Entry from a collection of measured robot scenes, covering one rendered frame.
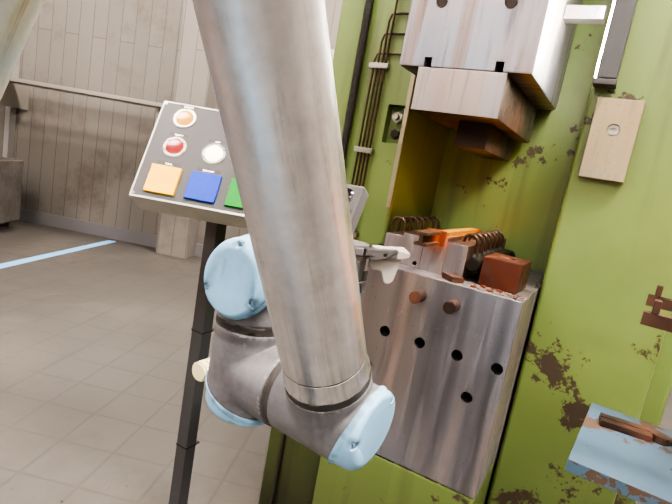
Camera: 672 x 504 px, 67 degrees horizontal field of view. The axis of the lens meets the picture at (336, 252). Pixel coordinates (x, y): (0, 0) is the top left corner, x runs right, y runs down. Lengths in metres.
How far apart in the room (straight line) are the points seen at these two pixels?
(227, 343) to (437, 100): 0.80
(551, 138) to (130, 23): 4.52
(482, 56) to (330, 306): 0.87
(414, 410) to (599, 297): 0.48
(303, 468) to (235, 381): 1.11
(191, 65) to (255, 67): 4.65
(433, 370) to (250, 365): 0.65
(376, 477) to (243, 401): 0.76
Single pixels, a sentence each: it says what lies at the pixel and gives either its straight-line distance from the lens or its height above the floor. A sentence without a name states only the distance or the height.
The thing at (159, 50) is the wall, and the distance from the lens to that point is 5.37.
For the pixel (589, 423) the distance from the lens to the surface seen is 1.10.
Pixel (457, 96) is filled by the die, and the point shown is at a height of 1.31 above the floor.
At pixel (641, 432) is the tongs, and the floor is 0.75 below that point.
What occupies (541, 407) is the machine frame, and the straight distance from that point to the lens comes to 1.35.
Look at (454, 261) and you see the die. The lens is 1.18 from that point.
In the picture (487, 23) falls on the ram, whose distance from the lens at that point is 1.22.
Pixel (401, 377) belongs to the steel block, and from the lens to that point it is 1.21.
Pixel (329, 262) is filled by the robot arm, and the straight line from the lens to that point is 0.40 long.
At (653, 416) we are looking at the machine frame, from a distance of 1.81.
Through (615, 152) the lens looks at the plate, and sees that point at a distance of 1.25.
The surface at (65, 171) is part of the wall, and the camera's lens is 5.78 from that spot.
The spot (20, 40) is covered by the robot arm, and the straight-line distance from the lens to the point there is 0.40.
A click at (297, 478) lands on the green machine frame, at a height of 0.16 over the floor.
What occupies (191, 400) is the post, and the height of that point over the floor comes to 0.40.
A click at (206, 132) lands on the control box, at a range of 1.36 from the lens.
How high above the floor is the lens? 1.12
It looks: 10 degrees down
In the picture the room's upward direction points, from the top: 10 degrees clockwise
